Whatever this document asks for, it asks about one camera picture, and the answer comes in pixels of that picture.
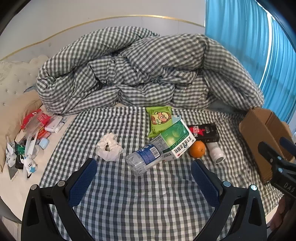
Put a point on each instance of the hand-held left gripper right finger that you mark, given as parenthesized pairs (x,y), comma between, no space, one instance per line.
(205,180)

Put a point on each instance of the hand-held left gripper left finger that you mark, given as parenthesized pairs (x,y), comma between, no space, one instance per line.
(83,180)

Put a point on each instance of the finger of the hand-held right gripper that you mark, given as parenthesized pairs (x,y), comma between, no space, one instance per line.
(286,141)
(268,151)

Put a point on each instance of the brown cardboard box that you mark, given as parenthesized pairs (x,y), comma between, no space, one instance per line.
(254,131)

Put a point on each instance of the small white bottle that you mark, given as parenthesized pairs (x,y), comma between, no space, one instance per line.
(216,153)

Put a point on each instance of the orange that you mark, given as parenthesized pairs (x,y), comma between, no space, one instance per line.
(197,149)

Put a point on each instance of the white tissue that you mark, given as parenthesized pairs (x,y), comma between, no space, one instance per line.
(108,147)

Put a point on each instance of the black coffee box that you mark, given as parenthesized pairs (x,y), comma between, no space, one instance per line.
(205,133)

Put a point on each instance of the green and white medicine box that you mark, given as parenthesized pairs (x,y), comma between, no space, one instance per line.
(175,136)

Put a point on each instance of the clear plastic water bottle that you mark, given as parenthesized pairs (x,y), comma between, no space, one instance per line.
(144,156)

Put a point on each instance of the green snack packet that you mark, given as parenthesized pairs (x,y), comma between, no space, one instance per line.
(158,120)

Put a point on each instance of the person's right hand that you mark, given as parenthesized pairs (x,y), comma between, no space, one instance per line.
(278,213)

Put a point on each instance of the pile of bedside clutter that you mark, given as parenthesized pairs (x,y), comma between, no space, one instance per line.
(55,143)

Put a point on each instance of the light blue case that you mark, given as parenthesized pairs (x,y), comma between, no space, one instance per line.
(44,143)

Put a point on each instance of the white rabbit figurine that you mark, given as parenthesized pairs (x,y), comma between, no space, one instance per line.
(29,164)

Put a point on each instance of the grey checked bed sheet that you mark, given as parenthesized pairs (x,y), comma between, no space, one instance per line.
(138,204)

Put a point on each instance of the white tube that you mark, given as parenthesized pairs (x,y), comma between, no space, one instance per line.
(54,124)

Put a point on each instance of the blue and white tissue pack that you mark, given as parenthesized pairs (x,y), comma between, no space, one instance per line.
(176,117)

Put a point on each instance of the red packet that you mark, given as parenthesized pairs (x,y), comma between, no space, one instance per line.
(34,118)

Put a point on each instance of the beige pillow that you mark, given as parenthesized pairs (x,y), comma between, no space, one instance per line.
(16,115)

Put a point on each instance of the blue curtain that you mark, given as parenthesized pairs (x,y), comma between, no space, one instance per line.
(245,34)

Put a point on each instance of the cream tufted headboard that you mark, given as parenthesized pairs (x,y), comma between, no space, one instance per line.
(16,76)

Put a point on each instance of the grey checked duvet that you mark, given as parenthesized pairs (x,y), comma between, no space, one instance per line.
(143,69)

